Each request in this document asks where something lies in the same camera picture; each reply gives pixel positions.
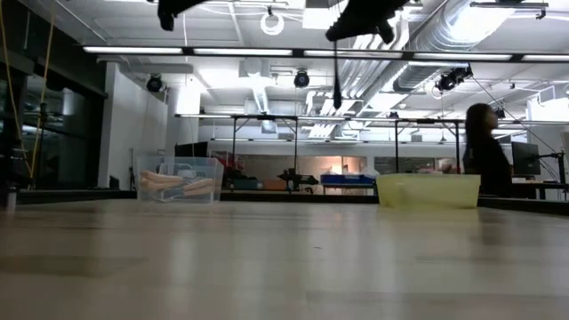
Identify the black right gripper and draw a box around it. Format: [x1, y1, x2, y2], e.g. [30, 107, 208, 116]
[325, 0, 411, 44]

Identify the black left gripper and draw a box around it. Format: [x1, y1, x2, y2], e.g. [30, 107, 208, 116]
[157, 0, 208, 32]

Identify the orange-handled fork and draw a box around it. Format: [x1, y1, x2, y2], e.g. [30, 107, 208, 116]
[182, 177, 217, 198]
[139, 170, 185, 184]

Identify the white LED light strip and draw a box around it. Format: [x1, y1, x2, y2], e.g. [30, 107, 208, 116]
[521, 54, 569, 62]
[192, 47, 293, 57]
[303, 49, 404, 59]
[83, 46, 184, 55]
[413, 52, 513, 61]

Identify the black overhead light bar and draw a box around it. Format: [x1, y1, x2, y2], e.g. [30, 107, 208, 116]
[82, 43, 569, 63]

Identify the clear plastic container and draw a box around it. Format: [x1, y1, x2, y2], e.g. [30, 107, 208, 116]
[135, 155, 225, 204]

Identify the blue bin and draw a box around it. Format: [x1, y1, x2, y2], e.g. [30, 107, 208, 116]
[319, 173, 377, 186]

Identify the thin black floor stand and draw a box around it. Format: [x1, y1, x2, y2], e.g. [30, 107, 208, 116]
[127, 147, 137, 191]

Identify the yellow plastic container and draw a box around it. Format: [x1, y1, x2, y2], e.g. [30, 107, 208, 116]
[375, 172, 482, 210]

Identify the person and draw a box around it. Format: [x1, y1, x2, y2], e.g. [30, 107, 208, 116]
[461, 102, 515, 197]

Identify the black computer monitor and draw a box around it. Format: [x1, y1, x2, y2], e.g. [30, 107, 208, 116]
[510, 141, 542, 177]

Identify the black background desk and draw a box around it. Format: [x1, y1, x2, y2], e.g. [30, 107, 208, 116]
[510, 180, 569, 201]

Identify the silver ventilation duct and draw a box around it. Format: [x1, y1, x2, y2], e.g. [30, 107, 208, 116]
[393, 0, 519, 92]

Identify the white ring light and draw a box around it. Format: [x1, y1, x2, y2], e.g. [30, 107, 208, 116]
[260, 11, 285, 36]

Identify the black background workstation frame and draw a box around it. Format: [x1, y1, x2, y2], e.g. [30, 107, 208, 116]
[229, 113, 300, 193]
[393, 116, 466, 175]

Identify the yellow cable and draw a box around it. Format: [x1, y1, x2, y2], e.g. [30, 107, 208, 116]
[0, 0, 58, 179]

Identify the black metal table frame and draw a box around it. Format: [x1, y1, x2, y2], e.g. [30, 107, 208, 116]
[17, 188, 569, 214]

